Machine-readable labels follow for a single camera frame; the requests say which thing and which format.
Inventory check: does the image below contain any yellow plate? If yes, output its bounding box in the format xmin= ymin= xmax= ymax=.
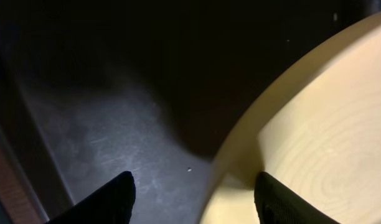
xmin=199 ymin=12 xmax=381 ymax=223

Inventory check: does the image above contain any dark brown serving tray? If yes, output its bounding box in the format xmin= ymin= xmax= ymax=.
xmin=0 ymin=1 xmax=381 ymax=223

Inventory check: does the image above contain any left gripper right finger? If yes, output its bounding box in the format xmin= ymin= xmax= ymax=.
xmin=254 ymin=172 xmax=338 ymax=224

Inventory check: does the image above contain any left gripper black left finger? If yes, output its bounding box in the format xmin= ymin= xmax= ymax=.
xmin=47 ymin=171 xmax=136 ymax=224

